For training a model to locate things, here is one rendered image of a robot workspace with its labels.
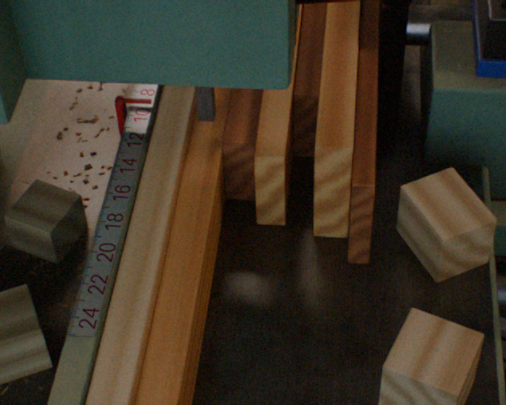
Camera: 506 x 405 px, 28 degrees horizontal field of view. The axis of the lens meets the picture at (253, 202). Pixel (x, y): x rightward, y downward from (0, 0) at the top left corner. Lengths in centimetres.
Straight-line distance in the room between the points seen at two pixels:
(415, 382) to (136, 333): 13
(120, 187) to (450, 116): 20
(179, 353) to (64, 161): 33
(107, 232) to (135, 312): 5
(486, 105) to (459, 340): 16
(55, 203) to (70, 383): 26
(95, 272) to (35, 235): 21
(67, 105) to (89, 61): 31
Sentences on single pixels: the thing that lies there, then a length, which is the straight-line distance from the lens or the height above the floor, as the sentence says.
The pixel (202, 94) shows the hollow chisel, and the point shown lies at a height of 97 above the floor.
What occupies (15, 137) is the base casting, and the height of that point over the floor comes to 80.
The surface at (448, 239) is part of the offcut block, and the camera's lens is 53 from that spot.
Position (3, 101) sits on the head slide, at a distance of 50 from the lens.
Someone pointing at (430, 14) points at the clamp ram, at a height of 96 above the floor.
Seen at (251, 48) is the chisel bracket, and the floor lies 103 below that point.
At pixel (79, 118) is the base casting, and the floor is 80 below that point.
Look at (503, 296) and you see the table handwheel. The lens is 66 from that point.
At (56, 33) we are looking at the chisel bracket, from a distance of 51.
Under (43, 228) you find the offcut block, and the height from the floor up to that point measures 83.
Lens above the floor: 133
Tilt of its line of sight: 47 degrees down
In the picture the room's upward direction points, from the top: 3 degrees counter-clockwise
